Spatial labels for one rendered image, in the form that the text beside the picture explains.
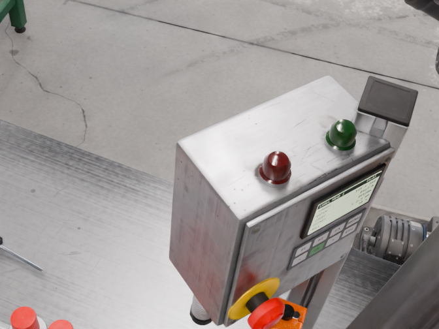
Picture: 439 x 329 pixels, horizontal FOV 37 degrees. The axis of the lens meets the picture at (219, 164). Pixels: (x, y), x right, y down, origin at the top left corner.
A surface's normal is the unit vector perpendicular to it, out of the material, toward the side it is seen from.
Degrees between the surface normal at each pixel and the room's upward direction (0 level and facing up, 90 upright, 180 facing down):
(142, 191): 0
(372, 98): 0
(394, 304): 69
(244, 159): 0
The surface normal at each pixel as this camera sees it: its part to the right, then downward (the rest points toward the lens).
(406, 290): -0.87, -0.43
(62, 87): 0.10, -0.63
